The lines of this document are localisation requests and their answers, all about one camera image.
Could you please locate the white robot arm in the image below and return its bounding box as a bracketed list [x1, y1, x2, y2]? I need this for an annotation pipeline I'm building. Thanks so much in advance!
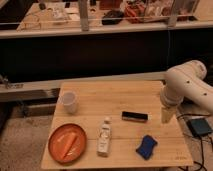
[160, 60, 213, 123]

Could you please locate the black rectangular box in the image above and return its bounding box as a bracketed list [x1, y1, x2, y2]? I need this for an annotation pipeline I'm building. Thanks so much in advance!
[122, 111, 148, 122]

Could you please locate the black power adapter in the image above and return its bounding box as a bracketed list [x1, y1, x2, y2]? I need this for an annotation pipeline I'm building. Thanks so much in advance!
[187, 118, 213, 137]

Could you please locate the blue sponge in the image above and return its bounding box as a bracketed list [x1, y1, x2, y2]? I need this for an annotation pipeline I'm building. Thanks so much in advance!
[136, 135, 158, 160]

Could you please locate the white plastic bottle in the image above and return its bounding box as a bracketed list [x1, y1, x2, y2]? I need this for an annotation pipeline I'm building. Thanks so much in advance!
[97, 117, 111, 157]

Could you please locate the orange carrot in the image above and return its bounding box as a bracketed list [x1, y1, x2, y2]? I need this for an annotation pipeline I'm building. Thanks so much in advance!
[61, 132, 77, 158]

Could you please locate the orange object on shelf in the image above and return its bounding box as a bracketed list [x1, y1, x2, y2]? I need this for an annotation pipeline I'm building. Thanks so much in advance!
[124, 4, 145, 23]

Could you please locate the black bag on shelf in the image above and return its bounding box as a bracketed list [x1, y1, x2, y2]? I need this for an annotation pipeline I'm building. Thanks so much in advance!
[102, 10, 124, 25]

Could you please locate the orange plate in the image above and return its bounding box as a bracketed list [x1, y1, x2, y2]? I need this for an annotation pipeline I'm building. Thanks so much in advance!
[48, 123, 87, 164]

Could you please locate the black cable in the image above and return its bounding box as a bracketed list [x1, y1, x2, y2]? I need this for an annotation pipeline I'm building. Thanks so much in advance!
[177, 113, 213, 171]

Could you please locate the grey metal post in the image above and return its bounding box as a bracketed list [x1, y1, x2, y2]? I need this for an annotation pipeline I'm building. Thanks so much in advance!
[78, 0, 89, 31]

